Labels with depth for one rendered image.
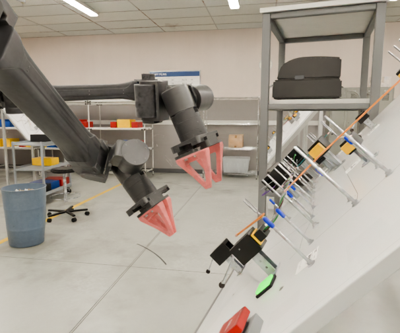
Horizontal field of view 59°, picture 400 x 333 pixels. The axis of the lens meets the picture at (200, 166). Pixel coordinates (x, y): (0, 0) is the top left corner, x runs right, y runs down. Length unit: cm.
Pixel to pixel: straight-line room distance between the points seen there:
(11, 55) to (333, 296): 49
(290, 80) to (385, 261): 136
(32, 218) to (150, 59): 555
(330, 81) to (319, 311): 136
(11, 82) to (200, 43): 801
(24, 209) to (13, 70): 359
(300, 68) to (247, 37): 673
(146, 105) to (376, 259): 50
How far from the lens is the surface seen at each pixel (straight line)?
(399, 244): 41
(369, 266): 41
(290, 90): 169
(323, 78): 170
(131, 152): 71
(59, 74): 968
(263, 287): 67
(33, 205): 409
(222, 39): 844
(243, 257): 71
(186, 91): 69
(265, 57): 165
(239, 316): 52
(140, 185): 77
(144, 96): 72
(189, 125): 67
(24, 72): 56
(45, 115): 62
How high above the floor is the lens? 139
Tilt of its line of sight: 8 degrees down
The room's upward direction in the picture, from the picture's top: straight up
